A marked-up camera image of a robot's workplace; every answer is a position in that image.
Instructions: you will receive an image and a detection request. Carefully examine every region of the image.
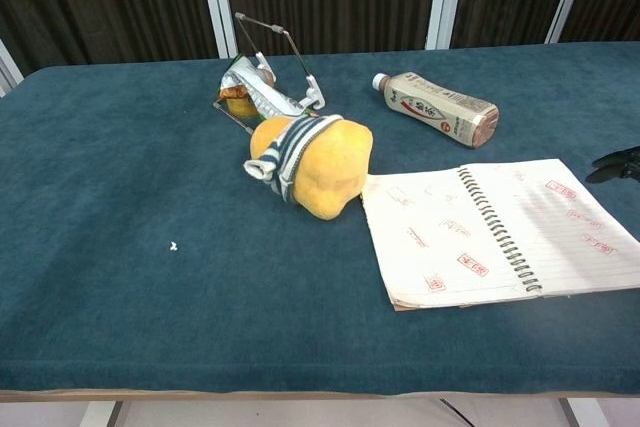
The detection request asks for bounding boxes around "black and silver right hand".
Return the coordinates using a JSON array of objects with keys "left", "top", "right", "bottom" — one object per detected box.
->
[{"left": 585, "top": 145, "right": 640, "bottom": 185}]

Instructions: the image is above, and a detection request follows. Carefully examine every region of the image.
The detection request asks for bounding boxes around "spiral notebook with red stamps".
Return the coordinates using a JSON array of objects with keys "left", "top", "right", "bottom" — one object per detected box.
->
[{"left": 360, "top": 157, "right": 640, "bottom": 312}]

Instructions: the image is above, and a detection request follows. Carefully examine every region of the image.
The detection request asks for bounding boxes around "beige tea bottle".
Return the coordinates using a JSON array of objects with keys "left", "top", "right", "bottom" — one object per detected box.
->
[{"left": 371, "top": 71, "right": 501, "bottom": 150}]

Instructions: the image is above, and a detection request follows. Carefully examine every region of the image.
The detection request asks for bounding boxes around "metal table leg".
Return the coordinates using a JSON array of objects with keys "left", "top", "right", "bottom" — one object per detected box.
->
[
  {"left": 78, "top": 400, "right": 124, "bottom": 427},
  {"left": 558, "top": 397, "right": 609, "bottom": 427}
]

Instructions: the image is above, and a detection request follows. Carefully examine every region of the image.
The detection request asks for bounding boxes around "yellow plush toy striped scarf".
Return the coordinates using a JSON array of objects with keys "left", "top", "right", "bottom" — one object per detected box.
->
[{"left": 249, "top": 115, "right": 375, "bottom": 222}]

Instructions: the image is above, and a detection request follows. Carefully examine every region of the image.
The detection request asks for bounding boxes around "blue white striped sock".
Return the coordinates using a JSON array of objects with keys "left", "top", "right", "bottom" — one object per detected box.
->
[{"left": 243, "top": 115, "right": 344, "bottom": 205}]

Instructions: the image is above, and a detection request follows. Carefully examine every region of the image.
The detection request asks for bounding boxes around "silver foil snack packet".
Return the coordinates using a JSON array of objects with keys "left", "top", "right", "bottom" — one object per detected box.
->
[{"left": 218, "top": 54, "right": 321, "bottom": 121}]

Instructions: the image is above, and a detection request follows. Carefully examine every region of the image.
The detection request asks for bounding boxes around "blue table cloth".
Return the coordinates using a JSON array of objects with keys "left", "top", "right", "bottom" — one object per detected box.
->
[{"left": 0, "top": 39, "right": 640, "bottom": 397}]

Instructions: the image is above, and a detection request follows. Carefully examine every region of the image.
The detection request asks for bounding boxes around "black cable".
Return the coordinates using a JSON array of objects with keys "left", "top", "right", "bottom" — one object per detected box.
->
[{"left": 439, "top": 398, "right": 477, "bottom": 427}]

